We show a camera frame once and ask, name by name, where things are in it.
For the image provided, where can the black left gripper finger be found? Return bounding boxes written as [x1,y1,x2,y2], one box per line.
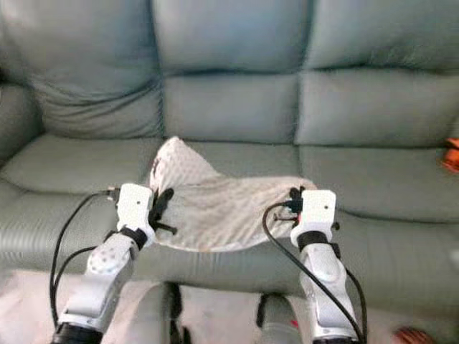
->
[149,188,176,236]

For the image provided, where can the beige bumpy foam pillow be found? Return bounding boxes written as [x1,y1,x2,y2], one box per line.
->
[149,136,318,253]

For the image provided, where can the green leather sofa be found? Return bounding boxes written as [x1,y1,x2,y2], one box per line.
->
[0,0,459,302]

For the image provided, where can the silver robot left leg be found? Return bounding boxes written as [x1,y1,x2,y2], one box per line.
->
[118,281,180,344]

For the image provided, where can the silver robot leg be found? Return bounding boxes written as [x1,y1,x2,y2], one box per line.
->
[255,294,313,344]
[118,281,180,344]

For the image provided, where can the silver robot right leg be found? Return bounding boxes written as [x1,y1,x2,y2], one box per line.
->
[255,294,313,344]

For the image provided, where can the orange object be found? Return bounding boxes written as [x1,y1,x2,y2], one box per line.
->
[443,136,459,174]

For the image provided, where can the red round object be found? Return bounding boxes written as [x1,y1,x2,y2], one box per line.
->
[393,327,432,344]

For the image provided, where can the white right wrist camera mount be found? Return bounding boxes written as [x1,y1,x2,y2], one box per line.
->
[290,189,336,237]

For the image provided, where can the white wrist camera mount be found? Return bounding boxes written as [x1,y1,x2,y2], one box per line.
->
[290,189,336,237]
[117,183,153,231]

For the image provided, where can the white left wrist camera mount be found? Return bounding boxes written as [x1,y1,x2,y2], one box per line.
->
[117,183,153,231]

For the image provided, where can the short black arm cable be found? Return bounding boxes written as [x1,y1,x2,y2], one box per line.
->
[54,245,98,316]

